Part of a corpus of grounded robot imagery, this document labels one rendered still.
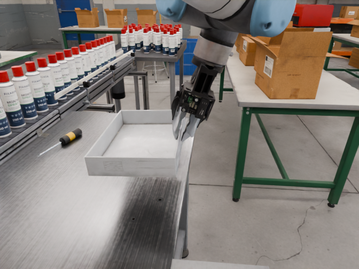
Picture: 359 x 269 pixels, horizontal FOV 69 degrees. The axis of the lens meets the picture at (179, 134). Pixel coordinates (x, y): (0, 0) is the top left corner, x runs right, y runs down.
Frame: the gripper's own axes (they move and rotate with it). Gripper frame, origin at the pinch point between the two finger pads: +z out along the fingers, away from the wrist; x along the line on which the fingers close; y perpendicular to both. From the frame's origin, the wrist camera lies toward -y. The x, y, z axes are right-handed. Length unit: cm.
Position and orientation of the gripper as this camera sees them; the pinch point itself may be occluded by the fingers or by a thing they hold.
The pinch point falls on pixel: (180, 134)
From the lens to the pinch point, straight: 67.1
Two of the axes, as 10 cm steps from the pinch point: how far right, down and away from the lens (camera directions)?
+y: -0.3, 4.6, -8.9
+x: 9.5, 2.9, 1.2
